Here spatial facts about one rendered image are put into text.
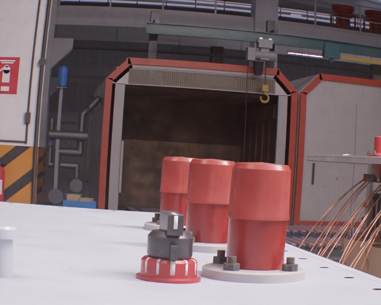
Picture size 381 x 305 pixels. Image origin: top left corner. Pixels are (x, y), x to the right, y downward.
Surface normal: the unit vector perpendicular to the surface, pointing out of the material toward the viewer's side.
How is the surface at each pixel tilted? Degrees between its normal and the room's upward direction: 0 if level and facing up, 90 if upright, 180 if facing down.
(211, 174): 89
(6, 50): 90
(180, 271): 88
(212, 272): 90
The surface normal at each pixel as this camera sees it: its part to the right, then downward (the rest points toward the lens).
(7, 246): 0.67, 0.04
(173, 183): -0.29, -0.04
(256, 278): 0.00, 0.00
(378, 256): -0.93, -0.05
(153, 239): -0.74, -0.04
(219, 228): 0.47, 0.04
